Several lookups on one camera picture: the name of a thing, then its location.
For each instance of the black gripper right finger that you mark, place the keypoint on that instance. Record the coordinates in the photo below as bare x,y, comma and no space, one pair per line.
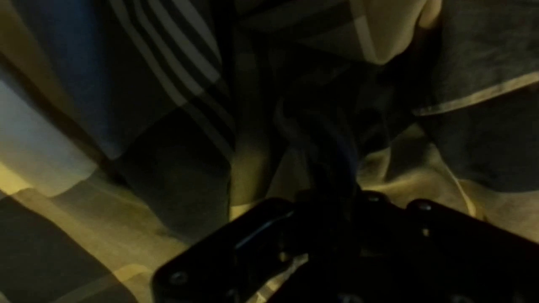
438,257

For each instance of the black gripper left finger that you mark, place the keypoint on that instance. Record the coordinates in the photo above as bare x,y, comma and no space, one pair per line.
236,257

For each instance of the yellow black plaid duvet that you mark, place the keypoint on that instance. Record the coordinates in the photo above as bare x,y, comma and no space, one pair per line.
169,111

